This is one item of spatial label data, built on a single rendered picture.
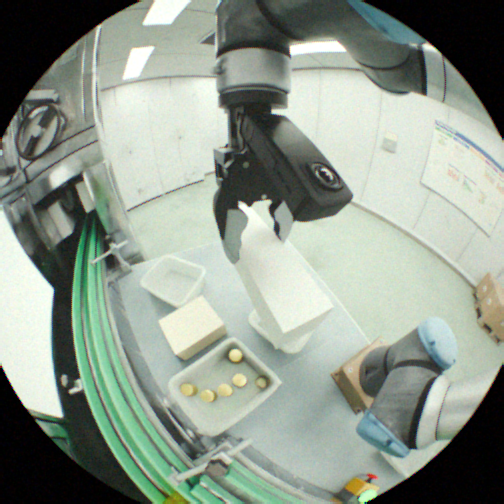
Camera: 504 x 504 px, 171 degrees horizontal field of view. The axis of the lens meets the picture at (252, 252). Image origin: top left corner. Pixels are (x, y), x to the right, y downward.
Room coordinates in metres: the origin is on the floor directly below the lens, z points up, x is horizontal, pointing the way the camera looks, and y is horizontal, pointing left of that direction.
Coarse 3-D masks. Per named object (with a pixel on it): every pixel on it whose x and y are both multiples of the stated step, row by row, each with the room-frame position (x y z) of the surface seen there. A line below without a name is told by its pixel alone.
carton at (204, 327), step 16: (192, 304) 0.23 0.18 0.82; (208, 304) 0.24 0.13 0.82; (160, 320) 0.17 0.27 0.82; (176, 320) 0.18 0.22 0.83; (192, 320) 0.18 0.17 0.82; (208, 320) 0.19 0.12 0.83; (176, 336) 0.13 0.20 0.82; (192, 336) 0.13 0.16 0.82; (208, 336) 0.14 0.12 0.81; (176, 352) 0.08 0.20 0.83; (192, 352) 0.10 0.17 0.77
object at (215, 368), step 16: (224, 352) 0.10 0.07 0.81; (192, 368) 0.04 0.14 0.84; (208, 368) 0.06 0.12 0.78; (224, 368) 0.06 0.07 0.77; (240, 368) 0.06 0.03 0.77; (256, 368) 0.06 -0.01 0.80; (176, 384) -0.01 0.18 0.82; (208, 384) 0.01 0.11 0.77; (272, 384) 0.01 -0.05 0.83; (176, 400) -0.05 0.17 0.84; (192, 400) -0.04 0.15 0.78; (224, 400) -0.03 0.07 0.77; (240, 400) -0.03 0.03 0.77; (256, 400) -0.02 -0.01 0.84; (192, 416) -0.08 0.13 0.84; (208, 416) -0.08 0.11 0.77; (224, 416) -0.08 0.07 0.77; (240, 416) -0.06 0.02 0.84; (208, 432) -0.11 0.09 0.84
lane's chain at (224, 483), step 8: (240, 464) -0.18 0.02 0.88; (200, 472) -0.21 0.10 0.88; (208, 472) -0.21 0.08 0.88; (216, 480) -0.23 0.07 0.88; (224, 480) -0.23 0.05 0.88; (264, 480) -0.22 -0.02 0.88; (224, 488) -0.25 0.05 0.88; (232, 488) -0.25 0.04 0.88; (240, 496) -0.27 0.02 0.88; (248, 496) -0.27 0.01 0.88
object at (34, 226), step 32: (0, 160) 0.18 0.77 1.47; (0, 192) 0.13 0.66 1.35; (64, 192) 0.64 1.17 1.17; (32, 224) 0.22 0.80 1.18; (32, 256) 0.13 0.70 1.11; (64, 256) 0.29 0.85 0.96; (64, 288) 0.16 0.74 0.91; (64, 320) 0.04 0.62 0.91; (64, 352) -0.05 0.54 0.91; (96, 448) -0.26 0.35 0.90; (128, 480) -0.34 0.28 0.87
